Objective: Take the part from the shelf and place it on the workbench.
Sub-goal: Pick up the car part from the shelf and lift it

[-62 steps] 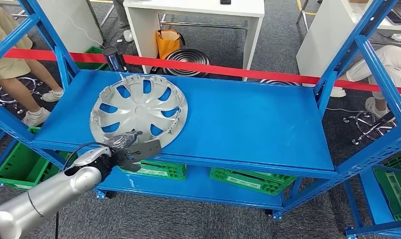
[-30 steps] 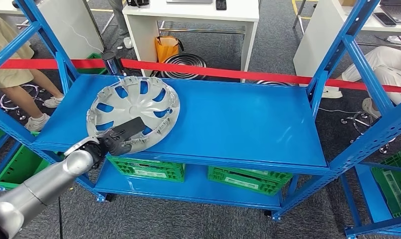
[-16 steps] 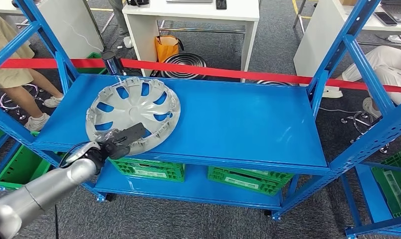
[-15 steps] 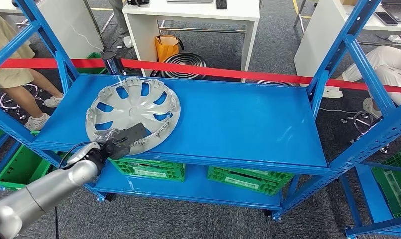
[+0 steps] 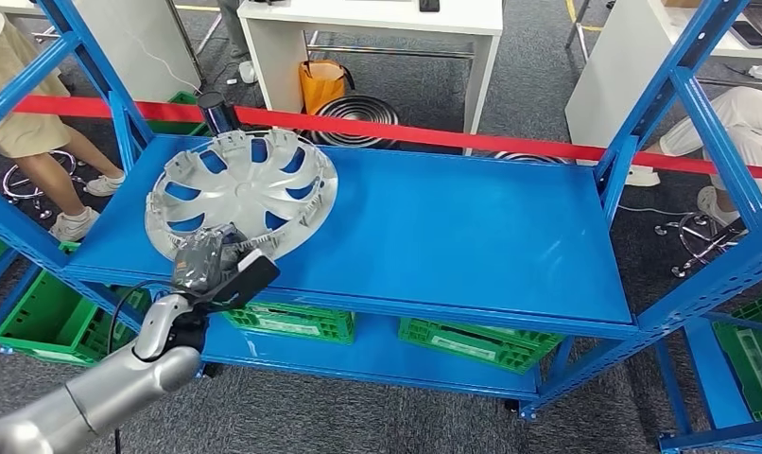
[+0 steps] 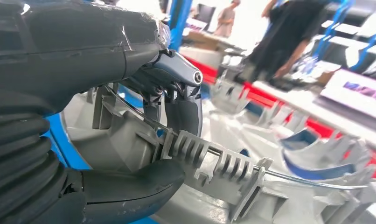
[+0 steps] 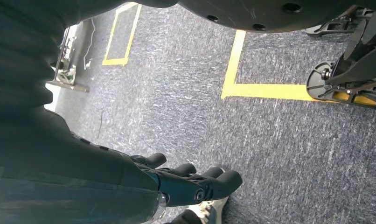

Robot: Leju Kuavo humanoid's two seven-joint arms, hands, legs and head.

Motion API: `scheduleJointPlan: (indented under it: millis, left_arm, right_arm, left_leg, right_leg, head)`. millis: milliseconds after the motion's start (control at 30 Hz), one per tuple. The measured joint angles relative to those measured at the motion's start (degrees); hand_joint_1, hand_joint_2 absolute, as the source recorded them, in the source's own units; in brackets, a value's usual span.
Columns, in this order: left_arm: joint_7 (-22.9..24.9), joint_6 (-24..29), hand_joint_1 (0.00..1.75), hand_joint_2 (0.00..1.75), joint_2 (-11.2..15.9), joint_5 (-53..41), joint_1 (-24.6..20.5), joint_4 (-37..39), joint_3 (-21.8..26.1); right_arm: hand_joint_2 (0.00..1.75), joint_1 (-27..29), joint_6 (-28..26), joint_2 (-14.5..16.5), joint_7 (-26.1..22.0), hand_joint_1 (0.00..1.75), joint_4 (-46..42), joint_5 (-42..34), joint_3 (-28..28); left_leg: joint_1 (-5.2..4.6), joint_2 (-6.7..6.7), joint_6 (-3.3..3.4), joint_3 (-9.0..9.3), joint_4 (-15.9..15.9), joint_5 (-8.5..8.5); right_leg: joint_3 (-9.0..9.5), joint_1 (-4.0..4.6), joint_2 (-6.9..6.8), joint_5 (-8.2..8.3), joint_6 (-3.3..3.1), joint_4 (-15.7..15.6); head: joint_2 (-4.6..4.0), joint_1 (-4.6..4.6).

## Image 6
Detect person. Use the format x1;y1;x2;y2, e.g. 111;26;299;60
213;0;242;39
239;0;329;92

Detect black office chair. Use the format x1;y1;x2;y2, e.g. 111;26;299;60
195;3;217;32

